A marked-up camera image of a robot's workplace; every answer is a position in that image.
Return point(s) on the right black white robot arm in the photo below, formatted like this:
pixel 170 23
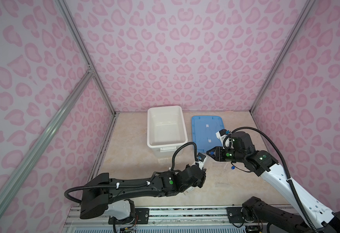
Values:
pixel 312 217

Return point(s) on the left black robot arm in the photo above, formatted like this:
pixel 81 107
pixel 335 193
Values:
pixel 103 190

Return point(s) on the diagonal aluminium frame bar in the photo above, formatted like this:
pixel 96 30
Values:
pixel 20 174

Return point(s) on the blue plastic bin lid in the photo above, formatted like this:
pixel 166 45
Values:
pixel 204 129

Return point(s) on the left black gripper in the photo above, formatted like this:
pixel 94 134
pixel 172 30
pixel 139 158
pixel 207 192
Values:
pixel 201 182

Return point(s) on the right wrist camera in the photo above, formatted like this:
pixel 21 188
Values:
pixel 222 135

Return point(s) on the white plastic storage bin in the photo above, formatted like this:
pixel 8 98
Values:
pixel 166 130

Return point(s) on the clear test tube rack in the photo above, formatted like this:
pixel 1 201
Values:
pixel 223 174

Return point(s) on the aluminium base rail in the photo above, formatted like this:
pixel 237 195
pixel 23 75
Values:
pixel 169 219

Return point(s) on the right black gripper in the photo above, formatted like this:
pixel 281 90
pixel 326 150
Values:
pixel 217 155

